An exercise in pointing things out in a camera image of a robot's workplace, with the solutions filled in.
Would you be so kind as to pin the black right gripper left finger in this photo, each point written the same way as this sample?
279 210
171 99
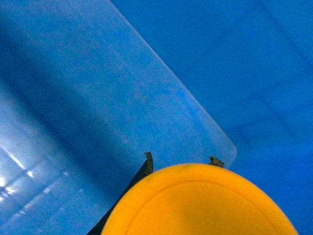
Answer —
146 169

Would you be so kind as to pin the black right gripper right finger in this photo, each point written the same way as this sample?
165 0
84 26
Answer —
216 162

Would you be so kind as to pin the yellow push button switch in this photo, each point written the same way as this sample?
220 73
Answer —
196 199

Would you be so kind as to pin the blue plastic crate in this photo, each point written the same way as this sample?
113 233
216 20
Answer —
88 86

